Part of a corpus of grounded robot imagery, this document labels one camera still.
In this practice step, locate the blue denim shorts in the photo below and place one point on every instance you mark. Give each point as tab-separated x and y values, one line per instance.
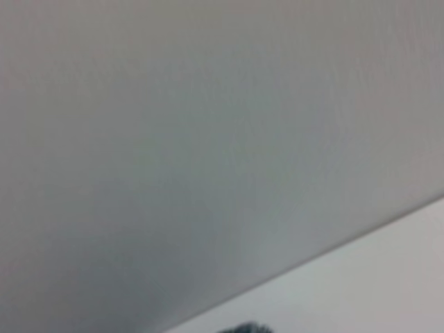
248	329

